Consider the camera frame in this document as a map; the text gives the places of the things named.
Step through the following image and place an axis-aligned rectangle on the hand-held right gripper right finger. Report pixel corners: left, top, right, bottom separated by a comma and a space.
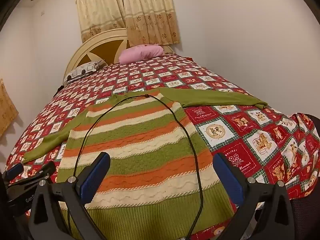
212, 152, 297, 240

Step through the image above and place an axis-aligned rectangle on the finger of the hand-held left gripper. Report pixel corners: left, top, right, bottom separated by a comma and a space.
5, 164, 24, 180
9, 161, 57, 189

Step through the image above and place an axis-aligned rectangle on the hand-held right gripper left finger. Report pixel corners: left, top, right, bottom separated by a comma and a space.
27, 152, 111, 240

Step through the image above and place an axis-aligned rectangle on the striped green orange knit sweater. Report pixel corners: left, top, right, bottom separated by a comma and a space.
24, 87, 268, 238

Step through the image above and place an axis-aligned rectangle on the red checked printed bed blanket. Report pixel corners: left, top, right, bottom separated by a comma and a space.
5, 52, 320, 240

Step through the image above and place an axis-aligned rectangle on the tan patterned curtain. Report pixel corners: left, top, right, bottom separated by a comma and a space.
0, 79, 19, 138

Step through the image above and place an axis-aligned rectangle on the white car-print pillow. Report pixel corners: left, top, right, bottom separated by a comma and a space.
63, 59, 108, 85

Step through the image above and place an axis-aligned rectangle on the pink pillow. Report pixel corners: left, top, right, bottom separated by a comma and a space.
119, 44, 165, 65

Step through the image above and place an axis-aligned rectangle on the cream wooden headboard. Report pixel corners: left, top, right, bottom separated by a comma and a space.
64, 29, 175, 77

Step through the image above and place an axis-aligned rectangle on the black cable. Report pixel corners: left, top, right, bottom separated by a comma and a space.
67, 94, 203, 240

